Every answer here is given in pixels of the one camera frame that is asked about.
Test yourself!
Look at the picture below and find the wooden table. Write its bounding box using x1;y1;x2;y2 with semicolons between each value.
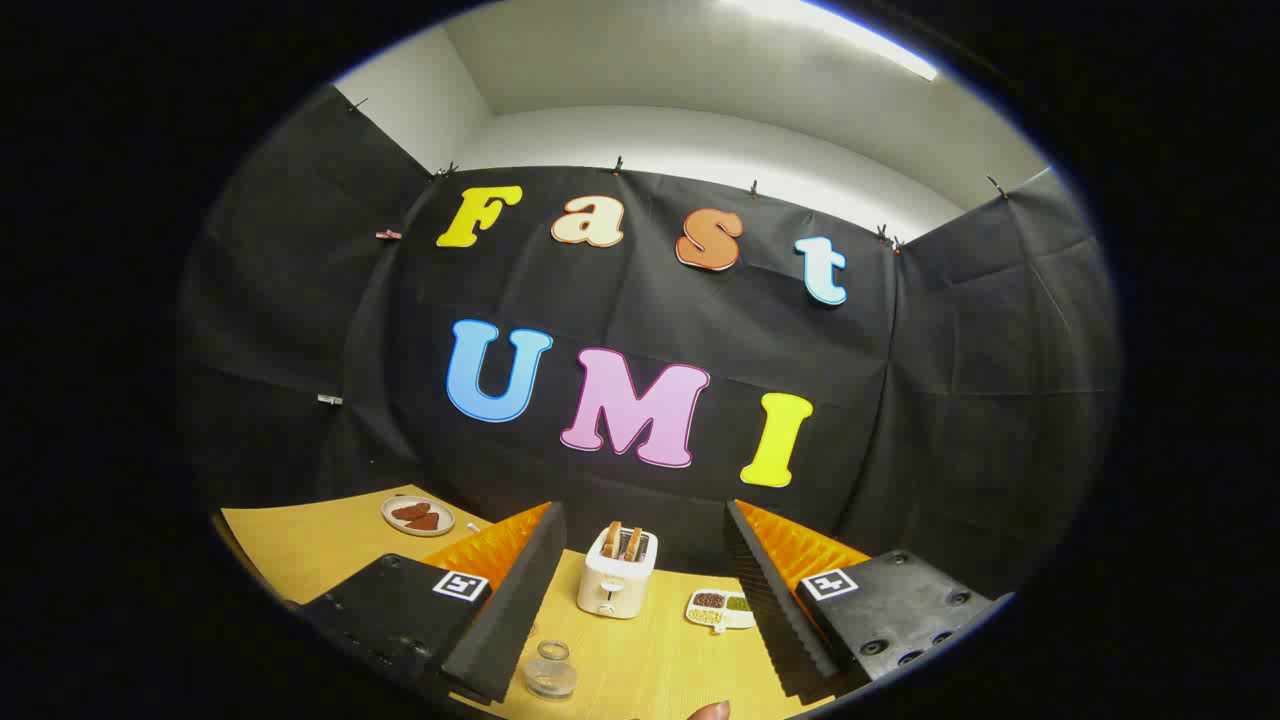
220;485;841;720

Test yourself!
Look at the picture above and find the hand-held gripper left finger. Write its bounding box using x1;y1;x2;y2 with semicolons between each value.
298;501;568;704

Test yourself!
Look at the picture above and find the white divided grain dish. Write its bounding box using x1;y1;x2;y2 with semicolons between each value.
685;589;757;635

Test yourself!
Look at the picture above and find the white toaster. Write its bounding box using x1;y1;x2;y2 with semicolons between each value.
577;524;659;621

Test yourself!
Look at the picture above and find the small white plate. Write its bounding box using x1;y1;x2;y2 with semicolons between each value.
381;495;457;538

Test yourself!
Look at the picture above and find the clear plastic juice bottle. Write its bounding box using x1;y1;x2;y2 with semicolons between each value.
523;640;580;701

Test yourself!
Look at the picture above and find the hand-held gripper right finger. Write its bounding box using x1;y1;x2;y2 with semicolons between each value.
723;498;1014;703

